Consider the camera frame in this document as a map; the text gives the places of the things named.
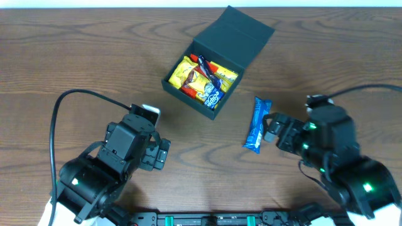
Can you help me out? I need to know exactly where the yellow snack packet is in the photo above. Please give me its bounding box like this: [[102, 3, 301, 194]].
[[186, 70, 214, 99], [168, 56, 198, 89]]

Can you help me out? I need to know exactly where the blue Eclipse mint box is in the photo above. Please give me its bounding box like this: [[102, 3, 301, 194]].
[[204, 88, 224, 109]]

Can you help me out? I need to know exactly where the yellow Hacks candy bag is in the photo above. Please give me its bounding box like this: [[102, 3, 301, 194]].
[[207, 62, 238, 94]]

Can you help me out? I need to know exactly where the dark green box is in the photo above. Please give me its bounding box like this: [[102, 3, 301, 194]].
[[161, 6, 275, 120]]

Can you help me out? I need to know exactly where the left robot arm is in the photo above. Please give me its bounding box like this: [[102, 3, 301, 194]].
[[39, 109, 170, 225]]

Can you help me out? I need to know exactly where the dark blue snack bar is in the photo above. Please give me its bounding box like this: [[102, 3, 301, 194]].
[[197, 55, 222, 90]]

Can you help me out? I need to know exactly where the blue snack bar wrapper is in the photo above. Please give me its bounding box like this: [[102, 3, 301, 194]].
[[243, 97, 272, 154]]

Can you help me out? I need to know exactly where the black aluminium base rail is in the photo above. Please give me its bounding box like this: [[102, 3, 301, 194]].
[[103, 202, 356, 226]]

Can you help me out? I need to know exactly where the red candy bag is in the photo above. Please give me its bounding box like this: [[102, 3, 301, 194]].
[[180, 54, 207, 102]]

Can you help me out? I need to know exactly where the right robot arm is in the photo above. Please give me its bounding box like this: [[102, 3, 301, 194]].
[[263, 104, 401, 220]]

